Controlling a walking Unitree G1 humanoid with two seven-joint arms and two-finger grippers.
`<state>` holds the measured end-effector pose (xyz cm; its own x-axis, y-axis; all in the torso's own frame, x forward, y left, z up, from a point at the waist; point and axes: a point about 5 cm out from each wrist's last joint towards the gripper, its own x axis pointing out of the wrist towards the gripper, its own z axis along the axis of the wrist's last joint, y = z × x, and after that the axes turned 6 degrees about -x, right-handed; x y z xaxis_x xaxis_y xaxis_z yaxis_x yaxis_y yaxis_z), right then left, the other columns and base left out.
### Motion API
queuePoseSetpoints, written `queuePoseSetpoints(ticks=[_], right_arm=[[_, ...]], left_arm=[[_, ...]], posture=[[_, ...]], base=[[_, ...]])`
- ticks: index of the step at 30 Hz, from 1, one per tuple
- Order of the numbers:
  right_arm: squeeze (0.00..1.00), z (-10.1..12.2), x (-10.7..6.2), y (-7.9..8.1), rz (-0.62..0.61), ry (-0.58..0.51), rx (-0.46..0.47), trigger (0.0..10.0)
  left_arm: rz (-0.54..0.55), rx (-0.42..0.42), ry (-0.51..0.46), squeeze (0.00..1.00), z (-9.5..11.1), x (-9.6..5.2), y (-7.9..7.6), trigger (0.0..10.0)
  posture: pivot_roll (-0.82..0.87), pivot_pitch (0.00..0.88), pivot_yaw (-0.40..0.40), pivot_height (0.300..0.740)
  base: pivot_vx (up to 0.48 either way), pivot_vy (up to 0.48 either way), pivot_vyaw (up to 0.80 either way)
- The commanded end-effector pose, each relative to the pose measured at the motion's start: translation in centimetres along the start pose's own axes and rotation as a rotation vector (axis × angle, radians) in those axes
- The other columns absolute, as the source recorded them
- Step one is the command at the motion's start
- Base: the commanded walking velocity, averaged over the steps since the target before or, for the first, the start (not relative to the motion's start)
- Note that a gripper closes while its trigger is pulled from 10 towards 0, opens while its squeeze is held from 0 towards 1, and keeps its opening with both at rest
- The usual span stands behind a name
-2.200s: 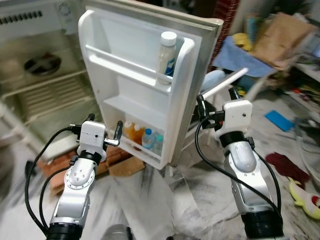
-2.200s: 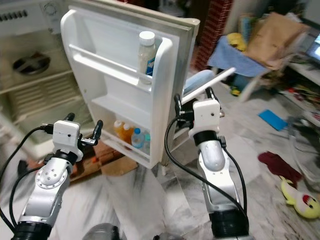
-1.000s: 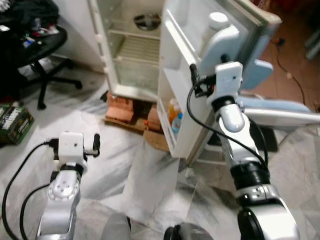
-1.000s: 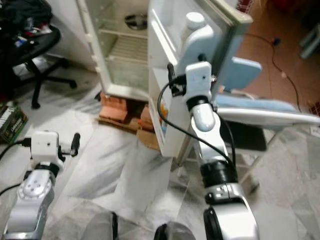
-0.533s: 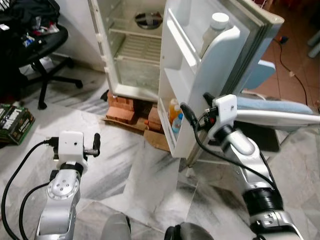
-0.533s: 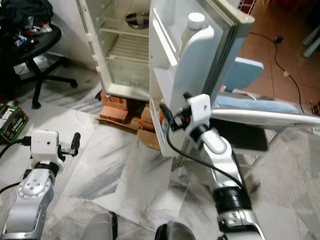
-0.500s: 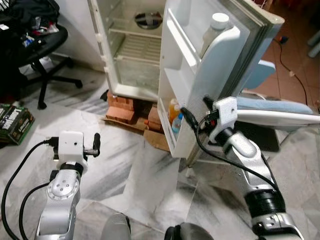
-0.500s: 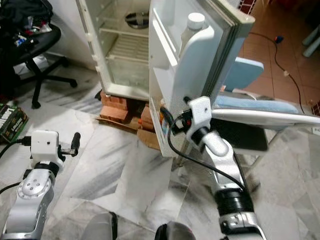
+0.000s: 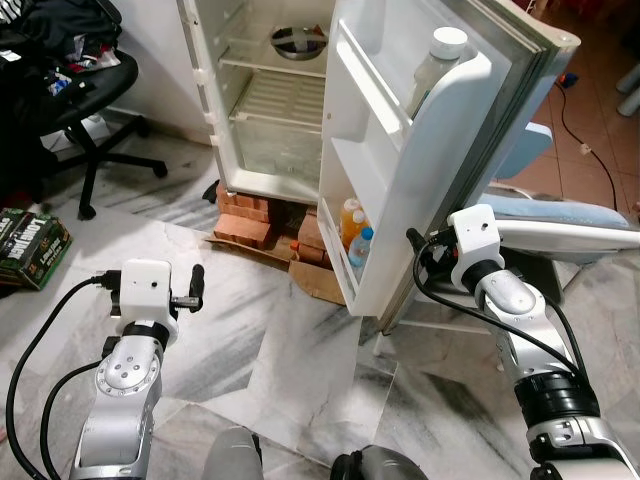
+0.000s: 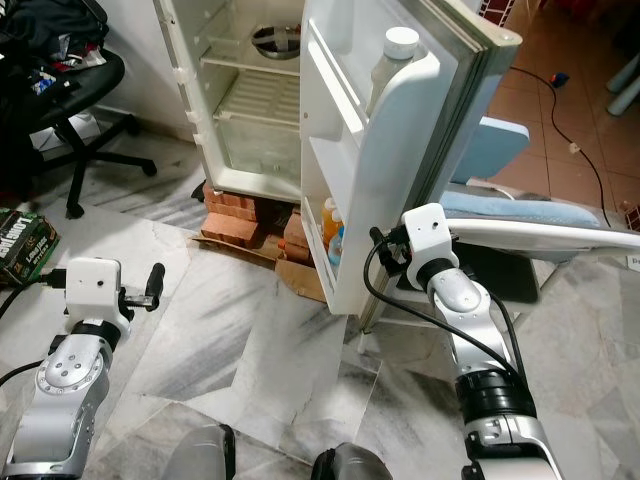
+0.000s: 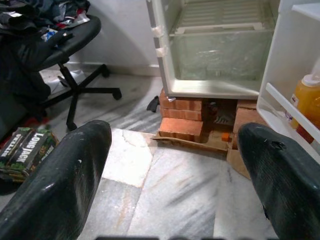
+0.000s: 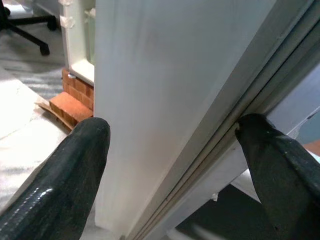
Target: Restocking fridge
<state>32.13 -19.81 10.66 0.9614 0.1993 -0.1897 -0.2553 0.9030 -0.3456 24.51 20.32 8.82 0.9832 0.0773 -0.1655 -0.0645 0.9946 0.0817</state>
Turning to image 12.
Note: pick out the white tape piece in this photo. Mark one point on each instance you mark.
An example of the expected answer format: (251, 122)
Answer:
(67, 22)

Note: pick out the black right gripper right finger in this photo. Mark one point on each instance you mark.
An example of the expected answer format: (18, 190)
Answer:
(282, 180)

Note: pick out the brown cardboard sheet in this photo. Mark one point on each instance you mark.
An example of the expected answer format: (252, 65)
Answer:
(50, 110)

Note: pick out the red brick stack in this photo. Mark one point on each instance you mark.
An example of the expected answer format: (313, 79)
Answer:
(72, 105)

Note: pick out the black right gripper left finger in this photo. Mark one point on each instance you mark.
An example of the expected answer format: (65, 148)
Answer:
(57, 182)

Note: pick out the white floor sheet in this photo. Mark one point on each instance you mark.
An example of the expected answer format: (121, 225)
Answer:
(22, 140)

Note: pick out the white fridge door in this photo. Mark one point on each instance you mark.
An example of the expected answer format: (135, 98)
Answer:
(155, 87)

